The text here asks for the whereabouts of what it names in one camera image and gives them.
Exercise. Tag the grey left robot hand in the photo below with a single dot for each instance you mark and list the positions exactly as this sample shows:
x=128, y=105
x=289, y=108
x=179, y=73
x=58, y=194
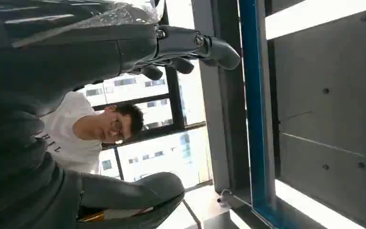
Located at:
x=75, y=63

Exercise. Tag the person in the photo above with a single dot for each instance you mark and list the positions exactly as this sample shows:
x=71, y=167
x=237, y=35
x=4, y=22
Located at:
x=71, y=132

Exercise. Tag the ribbed grey left arm sleeve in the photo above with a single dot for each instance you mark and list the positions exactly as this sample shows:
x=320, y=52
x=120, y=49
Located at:
x=9, y=170

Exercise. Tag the grey pillar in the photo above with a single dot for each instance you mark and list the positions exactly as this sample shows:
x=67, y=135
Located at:
x=216, y=126

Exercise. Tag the blue vertical beam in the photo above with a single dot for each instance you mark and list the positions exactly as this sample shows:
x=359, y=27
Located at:
x=255, y=101

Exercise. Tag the small white device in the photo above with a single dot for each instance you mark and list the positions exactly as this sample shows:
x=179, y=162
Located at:
x=224, y=197

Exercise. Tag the white ceiling light strip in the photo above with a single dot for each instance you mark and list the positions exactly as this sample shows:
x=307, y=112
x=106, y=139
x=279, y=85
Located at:
x=309, y=14
x=309, y=207

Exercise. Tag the black window frame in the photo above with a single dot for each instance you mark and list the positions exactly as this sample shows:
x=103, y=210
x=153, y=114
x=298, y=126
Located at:
x=174, y=98

